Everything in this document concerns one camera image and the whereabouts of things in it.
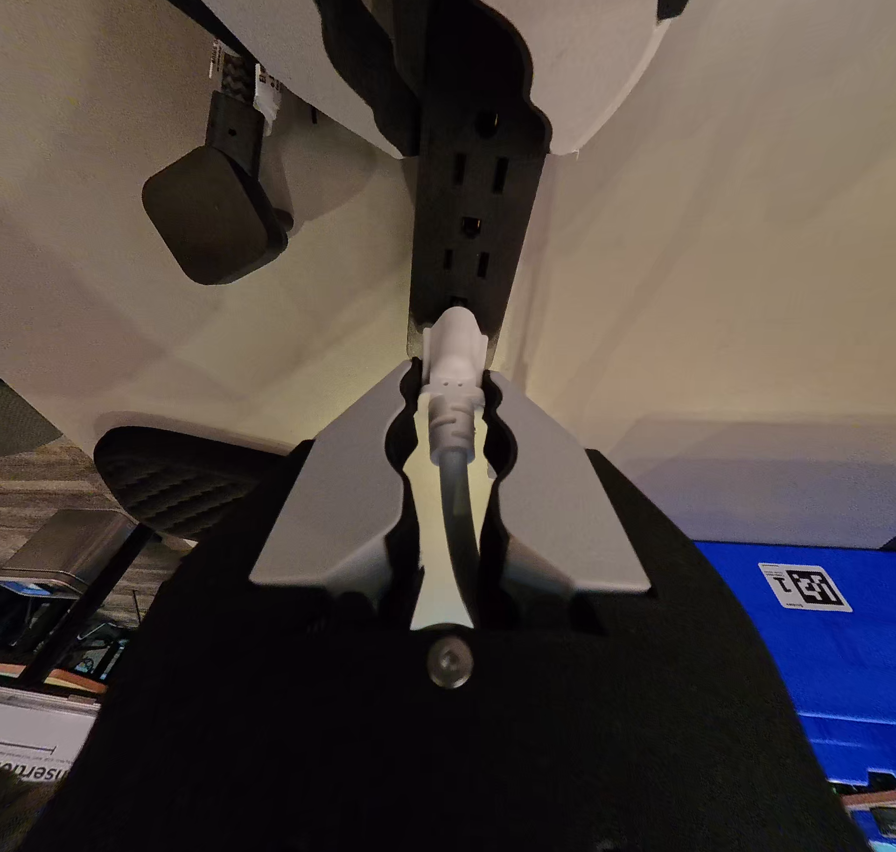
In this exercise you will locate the white power plug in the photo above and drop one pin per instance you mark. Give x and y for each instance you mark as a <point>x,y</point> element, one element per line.
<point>455,355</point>

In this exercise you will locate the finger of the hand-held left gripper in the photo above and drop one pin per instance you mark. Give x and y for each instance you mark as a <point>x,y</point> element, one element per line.
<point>595,40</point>
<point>280,26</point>

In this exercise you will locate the blue plastic bin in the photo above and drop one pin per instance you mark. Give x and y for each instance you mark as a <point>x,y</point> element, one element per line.
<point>854,656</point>

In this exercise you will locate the black padded armrest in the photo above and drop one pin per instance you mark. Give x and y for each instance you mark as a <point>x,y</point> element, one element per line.
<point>175,481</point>

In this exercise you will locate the silver metal box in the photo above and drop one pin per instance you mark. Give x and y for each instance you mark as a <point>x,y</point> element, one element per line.
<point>70,551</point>

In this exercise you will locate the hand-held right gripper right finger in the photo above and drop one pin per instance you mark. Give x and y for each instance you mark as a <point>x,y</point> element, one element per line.
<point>567,516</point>

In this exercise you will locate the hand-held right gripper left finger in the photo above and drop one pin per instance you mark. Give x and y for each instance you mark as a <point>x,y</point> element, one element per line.
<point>336,509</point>

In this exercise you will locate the black power strip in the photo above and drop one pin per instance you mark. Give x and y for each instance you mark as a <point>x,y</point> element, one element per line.
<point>514,222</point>

